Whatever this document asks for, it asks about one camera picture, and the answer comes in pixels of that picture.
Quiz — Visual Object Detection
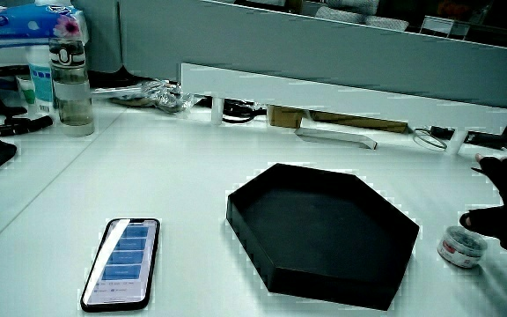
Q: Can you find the black cable bundle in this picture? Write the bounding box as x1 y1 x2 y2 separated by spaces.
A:
221 98 267 124

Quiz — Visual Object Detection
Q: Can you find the grey desk partition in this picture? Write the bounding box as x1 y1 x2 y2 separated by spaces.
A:
118 0 507 131

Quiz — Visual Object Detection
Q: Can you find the brown cardboard box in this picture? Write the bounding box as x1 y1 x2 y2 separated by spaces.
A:
266 104 409 135

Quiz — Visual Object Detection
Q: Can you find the round clear paper clip box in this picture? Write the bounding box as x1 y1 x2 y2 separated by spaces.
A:
437 225 489 269

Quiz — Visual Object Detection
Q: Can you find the black rod handle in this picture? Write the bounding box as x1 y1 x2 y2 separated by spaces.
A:
0 114 55 139

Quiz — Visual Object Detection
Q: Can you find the small green white tube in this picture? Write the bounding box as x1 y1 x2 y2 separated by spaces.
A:
15 74 39 107

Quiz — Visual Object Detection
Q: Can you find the crumpled clear plastic bag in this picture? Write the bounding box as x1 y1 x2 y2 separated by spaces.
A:
140 78 198 114

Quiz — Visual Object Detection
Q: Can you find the coiled thin cable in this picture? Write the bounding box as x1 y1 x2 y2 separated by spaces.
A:
412 127 449 152

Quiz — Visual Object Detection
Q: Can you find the white monitor riser shelf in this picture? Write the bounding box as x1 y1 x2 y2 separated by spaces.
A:
179 62 507 156

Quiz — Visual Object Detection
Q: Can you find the white bottle teal label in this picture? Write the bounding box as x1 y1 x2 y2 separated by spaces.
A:
24 44 57 116

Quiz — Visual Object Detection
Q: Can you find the clear water bottle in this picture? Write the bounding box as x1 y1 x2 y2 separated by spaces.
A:
48 38 96 137

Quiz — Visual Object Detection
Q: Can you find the black hexagonal tray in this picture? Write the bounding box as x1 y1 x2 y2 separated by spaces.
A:
225 162 421 312

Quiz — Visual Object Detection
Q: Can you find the black smartphone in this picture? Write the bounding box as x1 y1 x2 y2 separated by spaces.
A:
79 217 162 313

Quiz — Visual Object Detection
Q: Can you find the white desk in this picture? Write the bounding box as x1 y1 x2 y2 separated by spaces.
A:
0 99 507 317

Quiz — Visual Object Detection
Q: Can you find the blue tissue pack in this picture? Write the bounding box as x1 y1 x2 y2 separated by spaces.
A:
0 4 90 48

